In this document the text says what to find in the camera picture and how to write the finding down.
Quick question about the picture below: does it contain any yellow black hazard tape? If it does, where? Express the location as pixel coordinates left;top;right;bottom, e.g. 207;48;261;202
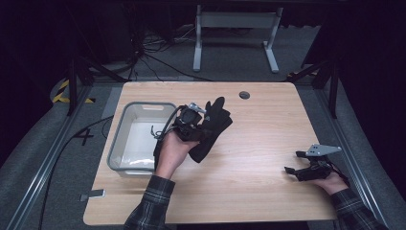
52;79;97;104

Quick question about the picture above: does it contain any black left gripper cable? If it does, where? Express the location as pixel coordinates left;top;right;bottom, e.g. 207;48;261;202
150;105;186;142

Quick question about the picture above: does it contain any aluminium floor rail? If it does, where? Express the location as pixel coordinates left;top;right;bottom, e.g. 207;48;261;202
314;87;389;228
6;84;94;230

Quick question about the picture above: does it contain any grey metal bracket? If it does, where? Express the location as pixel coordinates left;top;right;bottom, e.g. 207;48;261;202
79;189;106;203

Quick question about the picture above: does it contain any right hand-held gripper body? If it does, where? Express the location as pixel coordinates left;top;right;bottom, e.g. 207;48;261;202
295;143;343;182

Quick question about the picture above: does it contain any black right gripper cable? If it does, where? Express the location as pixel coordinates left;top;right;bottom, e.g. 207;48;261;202
327;160;351;188

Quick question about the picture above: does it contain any grey plastic bin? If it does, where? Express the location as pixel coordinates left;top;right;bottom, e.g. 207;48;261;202
106;101;177;178

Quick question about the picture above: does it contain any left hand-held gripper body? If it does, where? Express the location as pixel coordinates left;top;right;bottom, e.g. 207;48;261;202
172;102;212;144

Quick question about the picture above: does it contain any person's right hand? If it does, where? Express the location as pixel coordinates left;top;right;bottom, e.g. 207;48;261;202
309;172;350;196

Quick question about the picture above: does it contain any person's left hand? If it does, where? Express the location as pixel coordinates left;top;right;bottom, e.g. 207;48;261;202
154;129;201;180

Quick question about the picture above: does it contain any bundle of floor cables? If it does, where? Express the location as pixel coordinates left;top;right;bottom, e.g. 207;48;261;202
127;25;214;82

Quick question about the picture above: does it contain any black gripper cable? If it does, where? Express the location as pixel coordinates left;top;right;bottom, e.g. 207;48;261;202
327;160;351;188
150;105;186;142

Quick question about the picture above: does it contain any black metal stand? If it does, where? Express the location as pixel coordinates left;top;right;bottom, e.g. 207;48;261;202
286;57;340;120
65;56;128;117

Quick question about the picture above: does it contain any white metal desk frame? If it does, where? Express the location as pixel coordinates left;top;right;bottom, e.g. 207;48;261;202
192;4;284;74

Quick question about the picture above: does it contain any black floor cable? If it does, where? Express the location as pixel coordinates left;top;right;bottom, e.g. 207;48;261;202
37;114;115;230

